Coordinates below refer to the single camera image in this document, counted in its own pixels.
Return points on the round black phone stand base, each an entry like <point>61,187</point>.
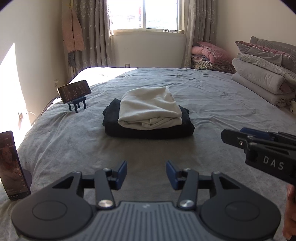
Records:
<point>28,177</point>

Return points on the grey bed sheet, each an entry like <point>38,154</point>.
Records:
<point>64,149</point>

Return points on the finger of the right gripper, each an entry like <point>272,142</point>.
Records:
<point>258,134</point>

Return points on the white plush toy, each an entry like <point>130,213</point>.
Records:
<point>293,107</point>

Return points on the window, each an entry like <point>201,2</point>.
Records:
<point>141,16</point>

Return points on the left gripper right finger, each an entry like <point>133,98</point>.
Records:
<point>187,181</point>

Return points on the white Winnie sweatshirt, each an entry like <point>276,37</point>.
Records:
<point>149,108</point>

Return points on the person's right hand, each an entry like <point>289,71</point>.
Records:
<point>289,228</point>

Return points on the left grey star curtain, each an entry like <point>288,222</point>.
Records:
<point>93,16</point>

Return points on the hanging pink jacket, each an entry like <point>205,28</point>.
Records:
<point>72,32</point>

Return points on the landscape phone on stand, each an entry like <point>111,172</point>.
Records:
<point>74,90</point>

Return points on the pink pillow pile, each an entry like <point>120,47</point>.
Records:
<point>206,56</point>

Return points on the grey star curtain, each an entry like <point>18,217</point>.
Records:
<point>200,25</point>
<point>93,16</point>

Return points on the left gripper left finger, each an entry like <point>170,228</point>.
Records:
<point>106,180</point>

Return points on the blue phone stand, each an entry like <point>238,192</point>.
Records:
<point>76,103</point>

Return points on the white wall socket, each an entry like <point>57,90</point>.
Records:
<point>56,83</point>

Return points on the upright smartphone playing video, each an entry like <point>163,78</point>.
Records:
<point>12,176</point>

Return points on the folded grey quilt stack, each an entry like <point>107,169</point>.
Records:
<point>267,68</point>

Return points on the right grey star curtain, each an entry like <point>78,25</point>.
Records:
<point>200,25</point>

